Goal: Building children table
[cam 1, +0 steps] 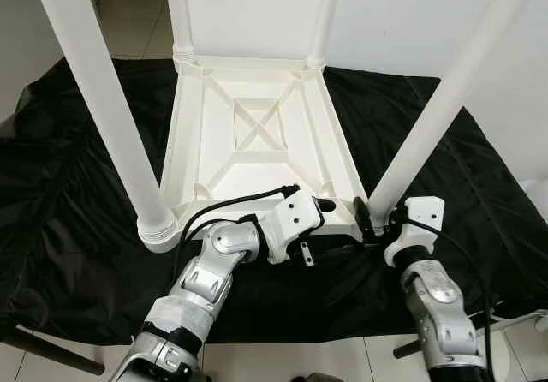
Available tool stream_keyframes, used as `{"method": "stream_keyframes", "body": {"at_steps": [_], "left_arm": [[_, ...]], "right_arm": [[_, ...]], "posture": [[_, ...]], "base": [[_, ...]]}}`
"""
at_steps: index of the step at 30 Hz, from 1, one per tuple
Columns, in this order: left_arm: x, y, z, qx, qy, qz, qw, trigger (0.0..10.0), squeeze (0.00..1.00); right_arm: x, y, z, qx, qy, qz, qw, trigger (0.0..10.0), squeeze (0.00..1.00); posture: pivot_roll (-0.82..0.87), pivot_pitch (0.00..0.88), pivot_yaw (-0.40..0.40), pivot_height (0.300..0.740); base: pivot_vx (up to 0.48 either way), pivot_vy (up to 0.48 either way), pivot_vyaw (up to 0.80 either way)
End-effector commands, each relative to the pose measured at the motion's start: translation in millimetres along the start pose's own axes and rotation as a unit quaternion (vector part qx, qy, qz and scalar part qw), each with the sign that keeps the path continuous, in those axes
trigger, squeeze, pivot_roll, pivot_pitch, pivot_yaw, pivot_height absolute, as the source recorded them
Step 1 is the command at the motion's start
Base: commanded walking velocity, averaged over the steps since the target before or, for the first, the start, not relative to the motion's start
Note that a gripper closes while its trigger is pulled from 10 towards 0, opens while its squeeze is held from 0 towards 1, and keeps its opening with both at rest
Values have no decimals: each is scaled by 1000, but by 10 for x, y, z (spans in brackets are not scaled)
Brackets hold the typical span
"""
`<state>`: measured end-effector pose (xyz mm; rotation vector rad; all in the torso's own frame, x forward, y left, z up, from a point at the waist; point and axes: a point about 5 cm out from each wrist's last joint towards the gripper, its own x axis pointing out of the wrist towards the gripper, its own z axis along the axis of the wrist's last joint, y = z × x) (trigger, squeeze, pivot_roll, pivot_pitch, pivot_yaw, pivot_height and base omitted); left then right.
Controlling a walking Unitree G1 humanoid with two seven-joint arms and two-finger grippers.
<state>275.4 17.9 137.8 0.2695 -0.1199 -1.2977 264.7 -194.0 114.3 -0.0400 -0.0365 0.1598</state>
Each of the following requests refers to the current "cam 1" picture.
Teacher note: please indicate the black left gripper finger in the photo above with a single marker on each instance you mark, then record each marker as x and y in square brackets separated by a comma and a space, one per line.
[325, 205]
[338, 250]

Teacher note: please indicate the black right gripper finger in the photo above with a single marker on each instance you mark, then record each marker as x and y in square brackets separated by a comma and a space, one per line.
[361, 216]

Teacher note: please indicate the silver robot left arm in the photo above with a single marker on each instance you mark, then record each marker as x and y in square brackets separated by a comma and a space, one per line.
[205, 279]

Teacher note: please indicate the black table cloth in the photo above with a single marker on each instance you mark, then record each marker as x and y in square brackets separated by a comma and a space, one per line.
[342, 296]

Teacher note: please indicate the grey robot right leg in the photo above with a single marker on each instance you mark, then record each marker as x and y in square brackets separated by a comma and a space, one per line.
[324, 377]

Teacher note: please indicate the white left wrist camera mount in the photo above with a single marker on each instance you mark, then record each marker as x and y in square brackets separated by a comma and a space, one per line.
[295, 215]

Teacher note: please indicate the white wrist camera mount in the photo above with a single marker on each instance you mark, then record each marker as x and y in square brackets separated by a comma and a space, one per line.
[295, 215]
[424, 211]

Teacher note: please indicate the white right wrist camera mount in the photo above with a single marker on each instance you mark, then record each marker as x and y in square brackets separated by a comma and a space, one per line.
[424, 211]

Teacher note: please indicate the white metal frame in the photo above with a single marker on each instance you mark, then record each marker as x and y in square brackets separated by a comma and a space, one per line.
[522, 319]

